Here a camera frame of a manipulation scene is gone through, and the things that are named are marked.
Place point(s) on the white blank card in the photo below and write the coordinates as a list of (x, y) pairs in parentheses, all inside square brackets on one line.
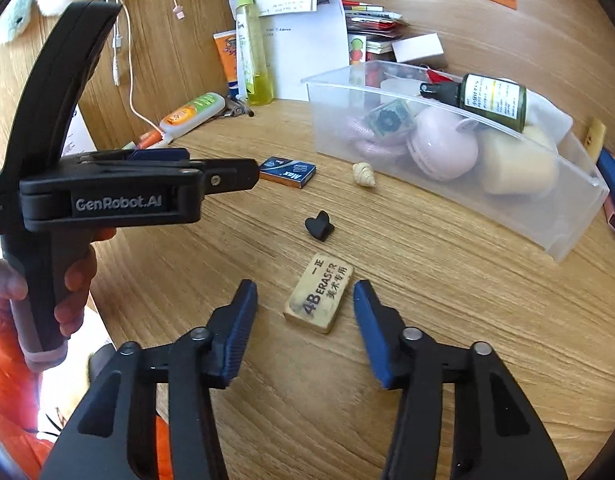
[(417, 47)]

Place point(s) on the dark green bottle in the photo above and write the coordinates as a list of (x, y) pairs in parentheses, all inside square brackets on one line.
[(492, 100)]

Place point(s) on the person's left hand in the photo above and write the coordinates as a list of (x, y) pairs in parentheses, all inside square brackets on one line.
[(75, 285)]

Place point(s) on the pink round case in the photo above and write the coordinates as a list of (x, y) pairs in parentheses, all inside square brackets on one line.
[(442, 150)]

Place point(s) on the orange sunscreen tube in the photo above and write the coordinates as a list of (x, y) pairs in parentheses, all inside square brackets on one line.
[(226, 60)]

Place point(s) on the black heart-shaped clip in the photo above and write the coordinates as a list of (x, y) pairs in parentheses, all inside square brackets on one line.
[(318, 227)]

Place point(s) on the person's left forearm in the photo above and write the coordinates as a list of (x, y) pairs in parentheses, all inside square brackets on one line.
[(7, 360)]

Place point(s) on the small clear bowl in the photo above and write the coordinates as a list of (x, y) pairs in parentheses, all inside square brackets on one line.
[(400, 86)]

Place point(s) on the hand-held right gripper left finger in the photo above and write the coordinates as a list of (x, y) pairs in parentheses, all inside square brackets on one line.
[(237, 330)]

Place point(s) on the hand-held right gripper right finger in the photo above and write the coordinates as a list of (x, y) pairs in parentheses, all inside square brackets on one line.
[(372, 335)]

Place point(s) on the orange jacket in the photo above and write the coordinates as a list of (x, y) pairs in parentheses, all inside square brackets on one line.
[(17, 455)]

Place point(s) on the beige eraser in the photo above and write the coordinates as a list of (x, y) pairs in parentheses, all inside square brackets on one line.
[(317, 295)]

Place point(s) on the fruit cartoon sticker sheet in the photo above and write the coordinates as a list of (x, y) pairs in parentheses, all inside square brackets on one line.
[(356, 50)]

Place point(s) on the blue staple box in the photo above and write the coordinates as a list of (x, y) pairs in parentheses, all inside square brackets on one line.
[(287, 170)]

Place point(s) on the yellow-green spray bottle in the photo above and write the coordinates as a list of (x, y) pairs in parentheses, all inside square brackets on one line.
[(255, 60)]

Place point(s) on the small croissant charm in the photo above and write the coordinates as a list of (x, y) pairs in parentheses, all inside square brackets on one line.
[(363, 174)]

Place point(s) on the orange marker pen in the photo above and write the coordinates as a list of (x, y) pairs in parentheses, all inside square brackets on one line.
[(150, 140)]

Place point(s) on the wooden desktop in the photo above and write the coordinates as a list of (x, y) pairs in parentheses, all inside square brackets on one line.
[(437, 310)]

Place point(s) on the cream foam block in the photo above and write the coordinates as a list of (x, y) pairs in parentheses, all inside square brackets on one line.
[(517, 165)]

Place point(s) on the stack of booklets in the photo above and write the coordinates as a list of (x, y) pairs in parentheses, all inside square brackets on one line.
[(382, 25)]

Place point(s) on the white tube with orange label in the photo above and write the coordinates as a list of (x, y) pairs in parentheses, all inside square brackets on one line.
[(192, 115)]

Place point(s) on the green patterned square packet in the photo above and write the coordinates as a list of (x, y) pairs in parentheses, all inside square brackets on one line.
[(390, 119)]

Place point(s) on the large white paper sheet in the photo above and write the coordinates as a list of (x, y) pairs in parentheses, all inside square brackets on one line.
[(307, 55)]

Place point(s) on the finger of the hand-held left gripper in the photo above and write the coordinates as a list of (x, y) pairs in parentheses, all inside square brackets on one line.
[(157, 154), (232, 175)]

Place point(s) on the clear plastic storage box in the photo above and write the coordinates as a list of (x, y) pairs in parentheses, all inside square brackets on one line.
[(562, 220)]

